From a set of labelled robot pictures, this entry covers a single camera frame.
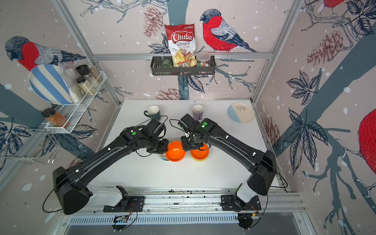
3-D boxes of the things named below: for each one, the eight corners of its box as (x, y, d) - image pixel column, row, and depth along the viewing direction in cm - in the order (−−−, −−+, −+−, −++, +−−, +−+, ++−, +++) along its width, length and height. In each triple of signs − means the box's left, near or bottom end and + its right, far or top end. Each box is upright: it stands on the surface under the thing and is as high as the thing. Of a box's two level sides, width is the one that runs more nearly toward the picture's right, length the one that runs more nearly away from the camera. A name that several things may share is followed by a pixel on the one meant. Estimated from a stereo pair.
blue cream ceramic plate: (230, 123, 111) (230, 121, 109) (226, 104, 124) (226, 102, 122) (255, 123, 111) (256, 121, 109) (249, 104, 123) (250, 102, 122)
